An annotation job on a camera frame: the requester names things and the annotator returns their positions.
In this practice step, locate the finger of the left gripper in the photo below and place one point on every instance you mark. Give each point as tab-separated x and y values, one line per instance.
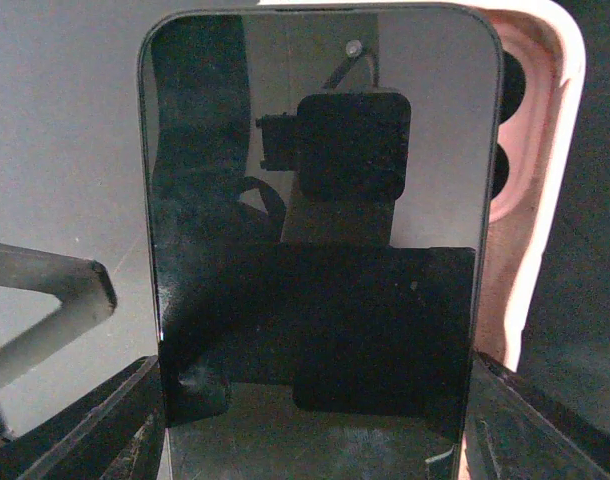
55	311

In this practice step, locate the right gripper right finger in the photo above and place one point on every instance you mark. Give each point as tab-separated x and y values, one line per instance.
515	431

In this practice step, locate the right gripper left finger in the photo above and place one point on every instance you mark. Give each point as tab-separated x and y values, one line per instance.
121	438

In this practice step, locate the black phone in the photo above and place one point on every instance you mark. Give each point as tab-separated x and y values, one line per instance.
318	194

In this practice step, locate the pink phone case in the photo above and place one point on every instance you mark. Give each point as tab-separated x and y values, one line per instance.
525	175

